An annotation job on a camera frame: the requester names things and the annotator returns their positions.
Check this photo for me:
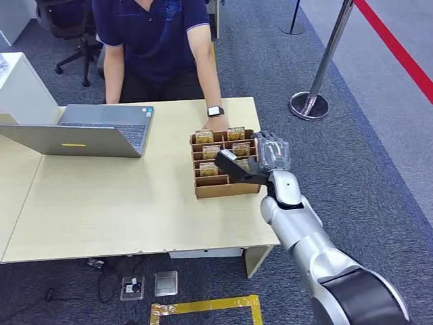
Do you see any black cable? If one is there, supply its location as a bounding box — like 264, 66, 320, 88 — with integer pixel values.
97, 256, 146, 305

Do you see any person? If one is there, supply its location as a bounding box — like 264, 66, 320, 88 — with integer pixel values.
92, 0, 231, 132

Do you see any black office chair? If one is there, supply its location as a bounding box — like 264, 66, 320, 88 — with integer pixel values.
35, 0, 104, 88

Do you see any floor socket with plug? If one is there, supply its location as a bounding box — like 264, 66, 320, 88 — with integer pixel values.
120, 275, 146, 302

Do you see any closed metal floor socket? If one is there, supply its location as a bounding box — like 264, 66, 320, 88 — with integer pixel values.
154, 270, 179, 298

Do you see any wooden desk leg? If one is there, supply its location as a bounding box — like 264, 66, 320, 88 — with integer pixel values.
244, 244, 274, 280

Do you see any white furniture block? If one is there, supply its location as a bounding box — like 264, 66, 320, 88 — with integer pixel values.
0, 0, 37, 47

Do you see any chrome stanchion post with base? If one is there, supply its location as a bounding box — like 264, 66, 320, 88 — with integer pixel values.
288, 0, 355, 121

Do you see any red barrier belt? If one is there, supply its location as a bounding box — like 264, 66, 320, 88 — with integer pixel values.
352, 0, 433, 106

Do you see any pale furniture leg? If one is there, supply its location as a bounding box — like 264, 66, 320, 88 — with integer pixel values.
206, 0, 226, 41

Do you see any grey laptop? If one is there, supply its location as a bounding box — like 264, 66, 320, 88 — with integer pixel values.
0, 104, 155, 158

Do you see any person's left hand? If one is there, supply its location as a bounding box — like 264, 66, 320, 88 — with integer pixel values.
201, 115, 230, 133

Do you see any brown cardboard card organizer box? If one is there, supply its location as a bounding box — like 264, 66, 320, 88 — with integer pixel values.
189, 129, 262, 200

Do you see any white under-desk rail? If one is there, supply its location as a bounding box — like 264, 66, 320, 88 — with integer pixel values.
168, 246, 244, 260

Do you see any dark stanchion post with base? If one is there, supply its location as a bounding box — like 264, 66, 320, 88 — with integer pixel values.
279, 0, 306, 36

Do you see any white cabinet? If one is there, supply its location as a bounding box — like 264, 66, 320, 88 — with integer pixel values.
0, 51, 62, 125

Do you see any yellow tape frame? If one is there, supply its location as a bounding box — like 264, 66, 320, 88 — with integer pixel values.
149, 295, 263, 325

